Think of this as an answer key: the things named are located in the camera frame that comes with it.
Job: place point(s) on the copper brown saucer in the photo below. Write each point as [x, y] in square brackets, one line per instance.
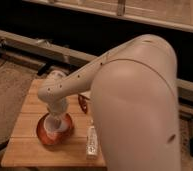
[66, 128]

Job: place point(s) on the white remote control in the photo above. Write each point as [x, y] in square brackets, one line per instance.
[92, 143]

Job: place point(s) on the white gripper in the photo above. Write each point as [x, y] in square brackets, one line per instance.
[58, 109]

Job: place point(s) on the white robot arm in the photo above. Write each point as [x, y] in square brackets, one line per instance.
[134, 103]

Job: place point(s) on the wooden table board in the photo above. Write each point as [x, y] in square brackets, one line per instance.
[25, 150]

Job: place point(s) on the white ceramic cup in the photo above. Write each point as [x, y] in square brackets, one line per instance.
[52, 124]

